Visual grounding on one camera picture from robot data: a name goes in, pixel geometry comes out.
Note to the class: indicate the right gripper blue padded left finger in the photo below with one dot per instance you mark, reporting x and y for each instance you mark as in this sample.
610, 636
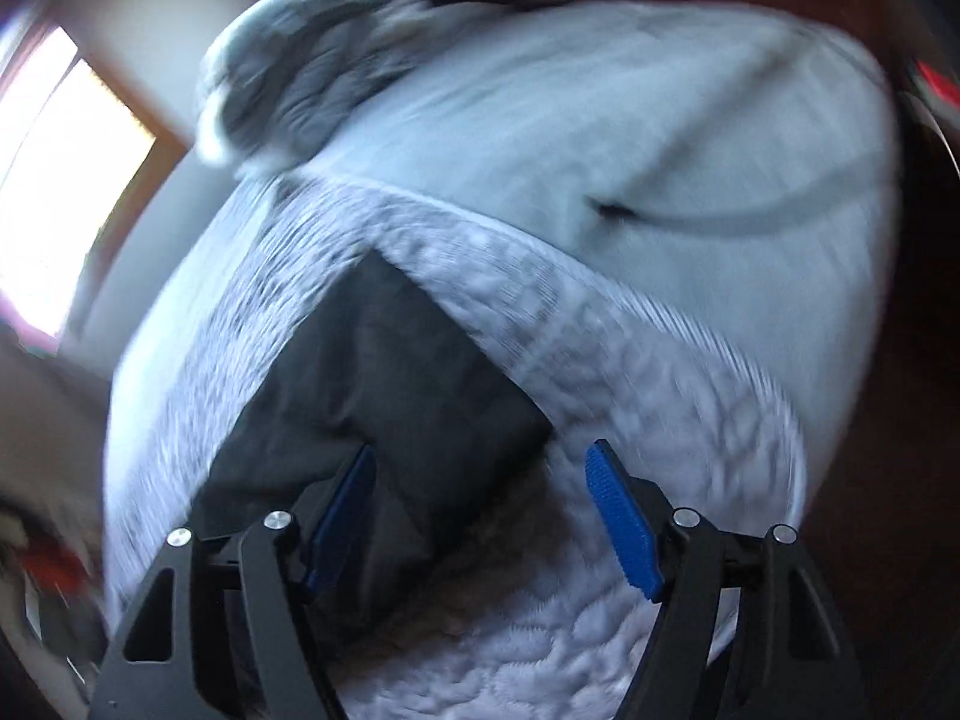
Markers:
171, 656

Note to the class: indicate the grey folded duvet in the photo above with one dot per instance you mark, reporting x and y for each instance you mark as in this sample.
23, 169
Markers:
280, 79

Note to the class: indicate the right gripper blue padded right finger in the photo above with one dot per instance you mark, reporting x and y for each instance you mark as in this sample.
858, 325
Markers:
746, 627

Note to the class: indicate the wooden framed window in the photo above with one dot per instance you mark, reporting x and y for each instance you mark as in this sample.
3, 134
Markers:
81, 160

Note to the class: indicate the light blue bed sheet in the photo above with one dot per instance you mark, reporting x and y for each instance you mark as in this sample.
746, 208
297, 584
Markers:
736, 163

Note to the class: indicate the quilted patterned bedspread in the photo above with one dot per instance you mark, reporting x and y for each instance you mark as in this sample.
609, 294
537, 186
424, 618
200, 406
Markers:
534, 619

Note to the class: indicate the black pants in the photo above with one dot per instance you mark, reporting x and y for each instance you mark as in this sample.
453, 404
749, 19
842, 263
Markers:
377, 365

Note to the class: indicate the red hanging garment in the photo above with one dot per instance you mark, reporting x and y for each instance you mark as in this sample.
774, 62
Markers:
53, 567

